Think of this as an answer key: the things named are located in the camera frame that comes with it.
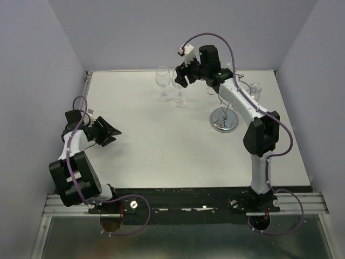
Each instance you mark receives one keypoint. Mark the aluminium left side rail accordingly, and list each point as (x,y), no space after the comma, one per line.
(74,138)

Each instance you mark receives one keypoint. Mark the clear wine glass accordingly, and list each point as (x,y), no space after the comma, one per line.
(163,78)

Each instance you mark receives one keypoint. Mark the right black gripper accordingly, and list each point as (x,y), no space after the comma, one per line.
(180,73)

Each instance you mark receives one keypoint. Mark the aluminium front rail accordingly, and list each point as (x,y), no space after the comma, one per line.
(283,204)

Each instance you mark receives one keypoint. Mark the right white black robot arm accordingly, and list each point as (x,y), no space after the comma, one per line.
(262,132)

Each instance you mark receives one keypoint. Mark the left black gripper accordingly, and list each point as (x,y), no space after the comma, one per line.
(107,130)

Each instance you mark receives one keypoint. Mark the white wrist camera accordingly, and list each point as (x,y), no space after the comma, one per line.
(187,51)
(90,113)

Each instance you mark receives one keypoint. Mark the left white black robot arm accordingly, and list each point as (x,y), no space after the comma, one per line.
(87,187)

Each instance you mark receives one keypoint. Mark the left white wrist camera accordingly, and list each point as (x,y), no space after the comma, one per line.
(90,113)

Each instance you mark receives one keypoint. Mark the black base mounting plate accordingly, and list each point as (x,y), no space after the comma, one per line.
(182,206)

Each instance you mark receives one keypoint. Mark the chrome wine glass rack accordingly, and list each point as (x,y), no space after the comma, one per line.
(224,119)

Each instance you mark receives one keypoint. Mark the aluminium rail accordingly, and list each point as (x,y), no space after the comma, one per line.
(74,138)
(283,204)

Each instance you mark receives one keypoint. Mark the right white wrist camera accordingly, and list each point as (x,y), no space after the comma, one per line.
(187,51)

